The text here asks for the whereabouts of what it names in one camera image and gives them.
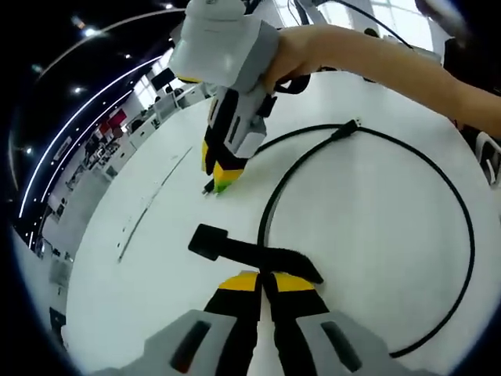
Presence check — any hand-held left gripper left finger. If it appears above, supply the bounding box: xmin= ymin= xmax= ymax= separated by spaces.
xmin=92 ymin=269 xmax=262 ymax=376

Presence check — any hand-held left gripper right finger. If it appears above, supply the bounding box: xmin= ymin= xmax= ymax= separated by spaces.
xmin=261 ymin=269 xmax=397 ymax=376

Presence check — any black charging cable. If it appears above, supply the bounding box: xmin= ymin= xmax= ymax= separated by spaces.
xmin=200 ymin=116 xmax=477 ymax=360

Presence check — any black Velcro strap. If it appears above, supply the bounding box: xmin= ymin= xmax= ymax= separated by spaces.
xmin=187 ymin=223 xmax=326 ymax=285

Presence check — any white desk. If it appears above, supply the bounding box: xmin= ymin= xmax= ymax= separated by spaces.
xmin=64 ymin=66 xmax=501 ymax=376

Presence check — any person's right hand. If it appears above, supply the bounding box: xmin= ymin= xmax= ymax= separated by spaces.
xmin=265 ymin=26 xmax=329 ymax=92

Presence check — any black computer monitor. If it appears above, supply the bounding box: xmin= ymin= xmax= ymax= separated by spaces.
xmin=150 ymin=67 xmax=175 ymax=92

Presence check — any red panel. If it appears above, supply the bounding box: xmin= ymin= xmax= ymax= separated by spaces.
xmin=99 ymin=110 xmax=129 ymax=135

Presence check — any white office chair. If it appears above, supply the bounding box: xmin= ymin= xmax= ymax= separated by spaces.
xmin=474 ymin=130 xmax=501 ymax=188

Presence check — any desk cable slot strip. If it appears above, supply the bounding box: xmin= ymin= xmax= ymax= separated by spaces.
xmin=116 ymin=146 xmax=193 ymax=262

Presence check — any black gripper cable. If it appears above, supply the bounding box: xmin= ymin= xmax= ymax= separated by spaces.
xmin=335 ymin=0 xmax=416 ymax=51

